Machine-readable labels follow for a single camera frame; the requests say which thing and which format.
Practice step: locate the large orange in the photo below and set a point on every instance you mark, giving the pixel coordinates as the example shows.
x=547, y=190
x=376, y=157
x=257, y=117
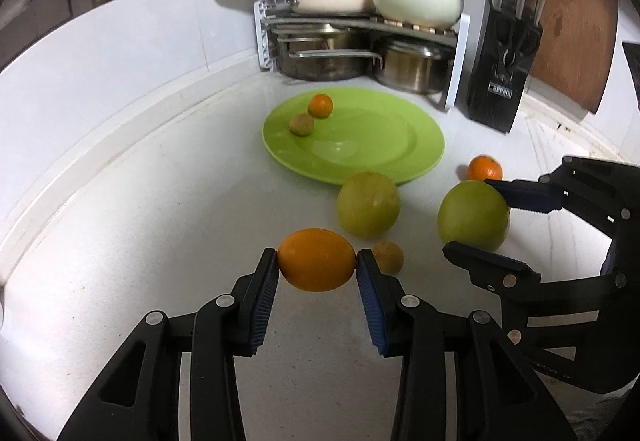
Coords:
x=315, y=260

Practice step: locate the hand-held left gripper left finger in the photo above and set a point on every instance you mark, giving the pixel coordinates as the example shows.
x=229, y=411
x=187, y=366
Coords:
x=265, y=301

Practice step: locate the green plate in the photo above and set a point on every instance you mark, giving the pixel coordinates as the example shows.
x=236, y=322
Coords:
x=370, y=141

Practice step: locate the black kitchen scissors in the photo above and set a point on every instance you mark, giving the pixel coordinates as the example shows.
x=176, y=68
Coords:
x=520, y=46

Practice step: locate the green apple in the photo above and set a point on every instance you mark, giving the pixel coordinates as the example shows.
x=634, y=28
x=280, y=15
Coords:
x=367, y=206
x=470, y=216

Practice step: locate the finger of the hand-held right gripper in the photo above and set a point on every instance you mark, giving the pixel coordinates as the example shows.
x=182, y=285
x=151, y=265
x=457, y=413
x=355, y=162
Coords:
x=525, y=196
x=490, y=263

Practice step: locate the brown wooden cutting board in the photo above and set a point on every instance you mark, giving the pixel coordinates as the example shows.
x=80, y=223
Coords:
x=575, y=21

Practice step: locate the wooden bead trivet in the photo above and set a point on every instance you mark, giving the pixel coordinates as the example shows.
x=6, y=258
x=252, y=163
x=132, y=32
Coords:
x=415, y=26

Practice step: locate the tangerine with green stem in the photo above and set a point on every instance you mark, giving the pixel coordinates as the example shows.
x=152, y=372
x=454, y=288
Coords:
x=484, y=167

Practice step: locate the small brown fruit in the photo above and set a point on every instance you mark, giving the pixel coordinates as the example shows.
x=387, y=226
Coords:
x=389, y=257
x=301, y=126

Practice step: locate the black knife block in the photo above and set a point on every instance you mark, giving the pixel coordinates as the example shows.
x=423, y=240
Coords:
x=500, y=86

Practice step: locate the small orange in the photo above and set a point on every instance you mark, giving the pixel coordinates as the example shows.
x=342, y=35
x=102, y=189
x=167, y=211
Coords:
x=320, y=106

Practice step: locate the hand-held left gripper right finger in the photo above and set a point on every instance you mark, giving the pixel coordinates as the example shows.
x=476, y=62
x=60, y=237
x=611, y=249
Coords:
x=370, y=306

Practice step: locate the white corner pot rack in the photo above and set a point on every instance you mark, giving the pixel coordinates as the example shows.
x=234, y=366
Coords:
x=262, y=36

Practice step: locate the steel stock pot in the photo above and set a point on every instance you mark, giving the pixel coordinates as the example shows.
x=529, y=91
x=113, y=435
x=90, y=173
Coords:
x=412, y=68

